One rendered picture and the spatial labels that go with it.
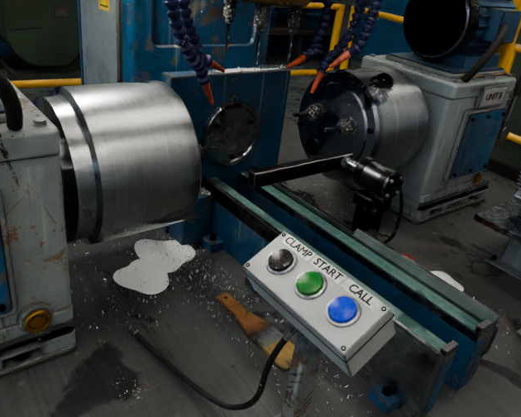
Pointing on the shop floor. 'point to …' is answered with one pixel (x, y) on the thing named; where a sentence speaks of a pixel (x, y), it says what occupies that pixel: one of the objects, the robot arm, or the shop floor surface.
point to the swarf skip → (35, 37)
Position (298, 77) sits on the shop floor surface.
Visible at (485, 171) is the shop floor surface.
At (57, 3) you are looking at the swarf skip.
